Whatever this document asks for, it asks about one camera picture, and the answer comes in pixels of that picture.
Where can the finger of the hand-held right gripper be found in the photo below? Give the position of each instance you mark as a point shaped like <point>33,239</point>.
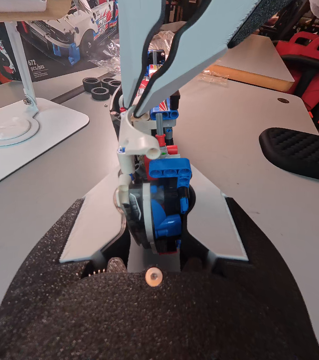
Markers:
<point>134,42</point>
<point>198,50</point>

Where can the grey table with wooden edge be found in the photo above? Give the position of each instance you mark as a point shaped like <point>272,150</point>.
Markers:
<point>255,56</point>

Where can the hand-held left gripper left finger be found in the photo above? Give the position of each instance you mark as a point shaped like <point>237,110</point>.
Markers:
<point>92,225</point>

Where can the white curved toy brick panel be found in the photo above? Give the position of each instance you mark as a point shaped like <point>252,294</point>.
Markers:
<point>132,137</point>

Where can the small clear plastic bag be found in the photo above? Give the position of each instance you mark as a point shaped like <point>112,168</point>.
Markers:
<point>214,78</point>

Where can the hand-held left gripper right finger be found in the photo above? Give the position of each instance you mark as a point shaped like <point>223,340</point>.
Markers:
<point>215,225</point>

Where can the black toy tire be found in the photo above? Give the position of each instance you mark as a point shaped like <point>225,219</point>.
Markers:
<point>91,83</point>
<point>100,93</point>
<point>108,80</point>
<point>114,85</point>

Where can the red chair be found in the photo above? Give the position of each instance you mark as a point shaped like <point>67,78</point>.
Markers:
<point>317,70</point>

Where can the blue white toy brick car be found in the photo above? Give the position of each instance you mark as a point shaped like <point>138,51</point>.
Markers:
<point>168,216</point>

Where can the black toy car set box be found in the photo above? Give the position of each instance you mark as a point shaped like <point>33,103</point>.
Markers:
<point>49,62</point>

